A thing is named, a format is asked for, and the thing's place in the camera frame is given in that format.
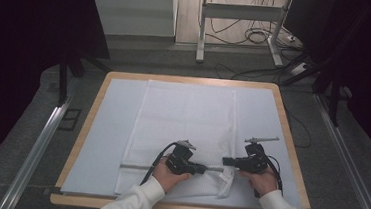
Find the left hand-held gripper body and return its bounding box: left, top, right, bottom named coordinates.
left=163, top=137, right=202, bottom=178

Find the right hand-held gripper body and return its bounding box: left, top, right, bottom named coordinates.
left=233, top=134, right=281, bottom=176

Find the white mesh laundry bag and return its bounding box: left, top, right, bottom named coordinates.
left=113, top=78, right=243, bottom=205

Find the person's left hand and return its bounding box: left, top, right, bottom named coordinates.
left=151, top=154, right=193, bottom=195

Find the person's right hand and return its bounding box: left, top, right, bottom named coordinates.
left=237, top=164, right=280, bottom=198

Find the wooden table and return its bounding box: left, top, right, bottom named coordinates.
left=49, top=67, right=325, bottom=209

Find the white table mat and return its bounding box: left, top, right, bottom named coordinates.
left=60, top=73, right=311, bottom=209

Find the black metal stand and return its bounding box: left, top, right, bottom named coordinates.
left=276, top=0, right=371, bottom=131
left=55, top=49, right=113, bottom=111

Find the white power strip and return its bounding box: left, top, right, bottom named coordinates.
left=288, top=61, right=312, bottom=77

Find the white cabinet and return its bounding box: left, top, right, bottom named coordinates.
left=88, top=0, right=180, bottom=42

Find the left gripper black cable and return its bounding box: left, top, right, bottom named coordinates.
left=139, top=139, right=178, bottom=189

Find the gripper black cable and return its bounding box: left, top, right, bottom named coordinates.
left=139, top=139, right=178, bottom=189
left=253, top=154, right=286, bottom=200

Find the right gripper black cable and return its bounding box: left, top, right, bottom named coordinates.
left=253, top=154, right=286, bottom=200

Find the black floor cable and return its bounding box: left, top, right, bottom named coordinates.
left=283, top=108, right=315, bottom=150

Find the aluminium floor rail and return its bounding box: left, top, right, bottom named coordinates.
left=305, top=94, right=371, bottom=209
left=0, top=73, right=80, bottom=209

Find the bundle of black floor cables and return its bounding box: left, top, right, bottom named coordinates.
left=203, top=0, right=285, bottom=49

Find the white desk frame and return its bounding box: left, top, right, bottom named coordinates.
left=195, top=0, right=295, bottom=70

